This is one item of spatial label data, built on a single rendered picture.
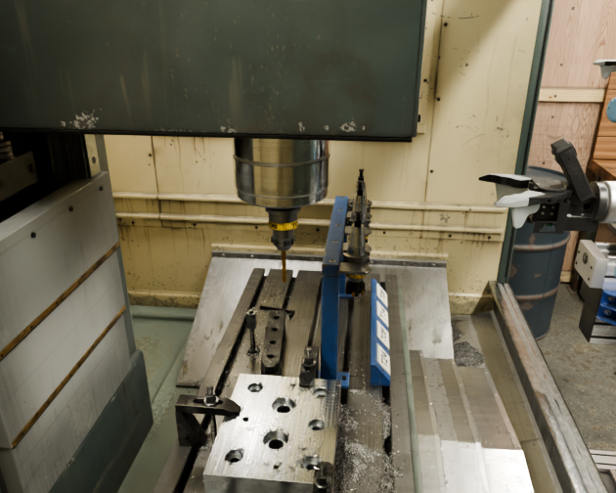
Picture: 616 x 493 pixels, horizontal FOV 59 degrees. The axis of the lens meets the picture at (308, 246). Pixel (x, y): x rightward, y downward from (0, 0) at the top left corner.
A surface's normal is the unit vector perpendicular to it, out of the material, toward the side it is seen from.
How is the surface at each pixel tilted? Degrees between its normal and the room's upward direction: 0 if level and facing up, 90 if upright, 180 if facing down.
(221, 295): 24
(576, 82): 89
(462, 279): 89
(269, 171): 90
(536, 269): 90
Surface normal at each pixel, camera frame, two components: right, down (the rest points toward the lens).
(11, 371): 0.99, 0.05
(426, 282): -0.04, -0.66
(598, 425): 0.00, -0.91
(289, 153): 0.17, 0.40
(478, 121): -0.15, 0.39
